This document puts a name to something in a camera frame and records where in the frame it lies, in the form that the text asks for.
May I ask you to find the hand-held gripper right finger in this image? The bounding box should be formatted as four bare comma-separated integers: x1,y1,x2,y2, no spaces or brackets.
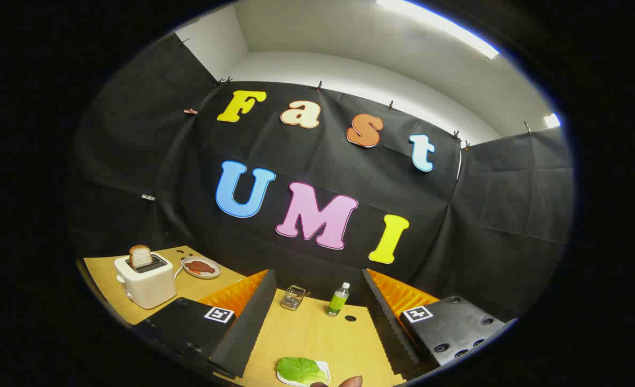
361,268,518,377

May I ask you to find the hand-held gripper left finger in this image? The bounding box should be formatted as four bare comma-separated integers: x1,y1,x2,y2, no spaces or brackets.
132,269,277,379

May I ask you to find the green lettuce leaf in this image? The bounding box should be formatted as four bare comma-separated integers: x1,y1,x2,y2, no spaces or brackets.
276,356,329,385

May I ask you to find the toast bread slice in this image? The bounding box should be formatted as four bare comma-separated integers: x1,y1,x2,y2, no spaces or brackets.
129,245,153,269

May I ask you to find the green drink bottle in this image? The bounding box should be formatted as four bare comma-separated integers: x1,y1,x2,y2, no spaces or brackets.
325,282,351,318

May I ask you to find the round grey plate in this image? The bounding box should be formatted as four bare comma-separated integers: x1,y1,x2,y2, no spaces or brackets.
181,256,222,280

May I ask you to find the white square plate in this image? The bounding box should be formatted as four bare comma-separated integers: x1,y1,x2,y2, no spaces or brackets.
277,360,331,387

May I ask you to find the white toaster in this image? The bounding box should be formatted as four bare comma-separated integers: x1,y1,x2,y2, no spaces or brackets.
114,253,178,310

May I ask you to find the black backdrop cloth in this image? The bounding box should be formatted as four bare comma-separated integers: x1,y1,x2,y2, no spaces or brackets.
73,32,575,323

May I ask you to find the long ceiling light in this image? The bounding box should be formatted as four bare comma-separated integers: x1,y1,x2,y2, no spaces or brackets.
376,0,500,60

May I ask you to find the metal wire rack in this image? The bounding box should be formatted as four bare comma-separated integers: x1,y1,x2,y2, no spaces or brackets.
281,285,309,311

